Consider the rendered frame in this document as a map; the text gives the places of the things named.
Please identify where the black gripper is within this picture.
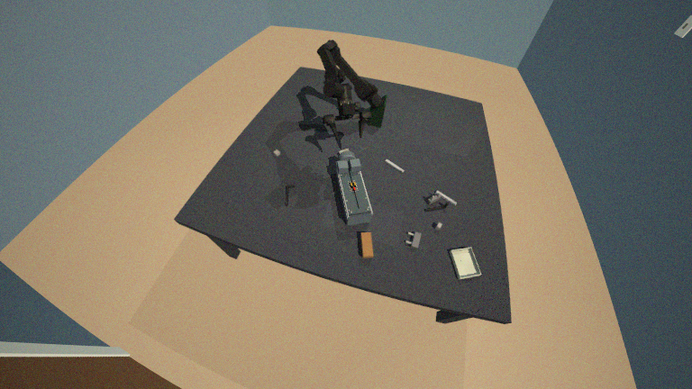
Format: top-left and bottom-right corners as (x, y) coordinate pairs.
(323, 98), (372, 140)

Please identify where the cream open tray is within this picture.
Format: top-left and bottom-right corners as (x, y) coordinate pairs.
(450, 247), (481, 279)

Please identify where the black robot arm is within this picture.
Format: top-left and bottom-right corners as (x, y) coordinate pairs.
(317, 40), (385, 115)

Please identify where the tan rectangular block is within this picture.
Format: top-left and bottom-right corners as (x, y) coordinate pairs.
(361, 232), (373, 258)

